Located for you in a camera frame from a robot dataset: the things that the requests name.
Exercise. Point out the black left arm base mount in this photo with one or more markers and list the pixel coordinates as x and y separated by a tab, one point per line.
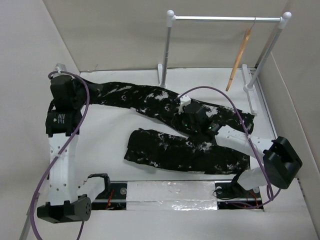
115	200

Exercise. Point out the black white patterned trousers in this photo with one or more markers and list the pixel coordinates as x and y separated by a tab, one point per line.
187	151

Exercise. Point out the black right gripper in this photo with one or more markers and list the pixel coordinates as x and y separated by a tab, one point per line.
182	127

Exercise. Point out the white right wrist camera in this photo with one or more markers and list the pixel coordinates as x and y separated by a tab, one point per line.
184	100

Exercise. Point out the silver foil tape strip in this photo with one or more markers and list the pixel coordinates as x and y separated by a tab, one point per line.
184	195

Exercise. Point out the wooden clothes hanger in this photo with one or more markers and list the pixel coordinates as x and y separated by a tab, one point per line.
239	56

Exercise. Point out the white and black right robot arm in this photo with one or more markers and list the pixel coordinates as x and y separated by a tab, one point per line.
279	162

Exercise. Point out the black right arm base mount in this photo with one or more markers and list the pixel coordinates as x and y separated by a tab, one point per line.
233	199

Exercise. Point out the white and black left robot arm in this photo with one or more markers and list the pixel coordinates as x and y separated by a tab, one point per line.
67	202

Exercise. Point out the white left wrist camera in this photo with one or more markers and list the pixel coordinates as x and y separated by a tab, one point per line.
59	67

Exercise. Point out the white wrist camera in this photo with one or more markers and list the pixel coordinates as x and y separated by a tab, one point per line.
184	100
59	67

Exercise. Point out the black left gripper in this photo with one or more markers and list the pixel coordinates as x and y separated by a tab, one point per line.
78	82

